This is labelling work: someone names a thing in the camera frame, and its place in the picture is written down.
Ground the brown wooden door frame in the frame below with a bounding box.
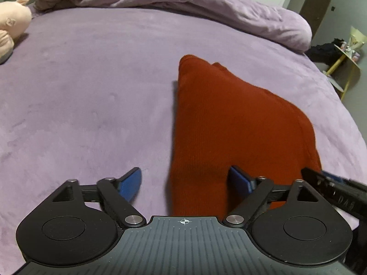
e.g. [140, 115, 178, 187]
[298, 0, 339, 36]

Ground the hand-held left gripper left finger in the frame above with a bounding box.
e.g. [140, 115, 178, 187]
[52, 167, 147, 228]

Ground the yellow metal stand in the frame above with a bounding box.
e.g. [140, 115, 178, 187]
[323, 44, 362, 101]

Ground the pink plush toy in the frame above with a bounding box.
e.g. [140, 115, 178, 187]
[0, 0, 33, 64]

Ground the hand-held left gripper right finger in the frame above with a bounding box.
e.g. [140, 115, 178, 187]
[223, 165, 319, 228]

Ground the dark clothes pile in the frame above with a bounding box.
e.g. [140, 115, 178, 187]
[308, 38, 349, 64]

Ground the cream paper bouquet wrap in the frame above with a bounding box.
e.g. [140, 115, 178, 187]
[341, 26, 367, 62]

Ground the purple bed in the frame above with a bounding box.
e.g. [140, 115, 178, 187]
[0, 6, 367, 272]

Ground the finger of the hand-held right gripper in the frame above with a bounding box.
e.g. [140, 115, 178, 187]
[321, 171, 367, 193]
[301, 167, 367, 222]

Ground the purple duvet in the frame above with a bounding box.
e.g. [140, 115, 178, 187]
[34, 0, 312, 53]

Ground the red knit sweater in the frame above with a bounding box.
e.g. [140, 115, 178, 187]
[168, 54, 322, 217]

